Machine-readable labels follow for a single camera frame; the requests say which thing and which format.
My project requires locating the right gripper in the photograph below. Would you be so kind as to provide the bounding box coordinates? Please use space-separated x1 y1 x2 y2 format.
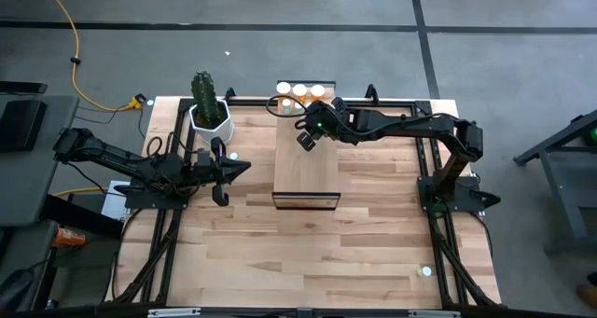
295 95 349 153

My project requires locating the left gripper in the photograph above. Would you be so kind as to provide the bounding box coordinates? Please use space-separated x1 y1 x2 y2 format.
195 136 252 208

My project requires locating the white hexagonal planter pot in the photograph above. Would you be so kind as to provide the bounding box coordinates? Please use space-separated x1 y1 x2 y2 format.
187 98 236 147

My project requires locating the green cactus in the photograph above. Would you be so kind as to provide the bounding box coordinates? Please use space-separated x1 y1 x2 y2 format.
190 70 220 123

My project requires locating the white paper sheet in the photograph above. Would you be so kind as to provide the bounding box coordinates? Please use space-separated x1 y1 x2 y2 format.
100 180 131 222

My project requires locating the orange power tool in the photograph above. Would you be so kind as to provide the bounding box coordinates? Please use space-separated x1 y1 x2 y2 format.
51 226 88 250

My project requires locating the grey desk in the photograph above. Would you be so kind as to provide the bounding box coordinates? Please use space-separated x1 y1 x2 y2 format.
0 93 81 228

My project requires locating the black flat bar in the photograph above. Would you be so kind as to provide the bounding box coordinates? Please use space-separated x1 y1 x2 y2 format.
0 80 49 96

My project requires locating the dark metal cart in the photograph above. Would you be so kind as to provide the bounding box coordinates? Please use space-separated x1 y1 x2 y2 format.
512 107 597 256

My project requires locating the wooden shelf with black frame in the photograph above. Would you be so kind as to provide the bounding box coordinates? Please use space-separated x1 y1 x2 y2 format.
271 79 342 212

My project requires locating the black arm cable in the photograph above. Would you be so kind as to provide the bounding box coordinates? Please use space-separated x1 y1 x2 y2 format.
266 94 310 120

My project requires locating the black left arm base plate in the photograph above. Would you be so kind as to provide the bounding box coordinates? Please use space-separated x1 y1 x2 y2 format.
113 183 190 211

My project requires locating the yellow extension cable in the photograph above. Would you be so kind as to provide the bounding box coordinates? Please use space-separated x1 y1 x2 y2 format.
53 187 103 199
40 0 145 113

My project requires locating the silver metal bracket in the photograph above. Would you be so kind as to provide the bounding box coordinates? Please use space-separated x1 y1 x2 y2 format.
408 309 463 318
147 307 202 318

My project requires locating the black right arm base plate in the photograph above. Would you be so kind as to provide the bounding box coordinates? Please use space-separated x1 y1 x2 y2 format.
417 174 503 214

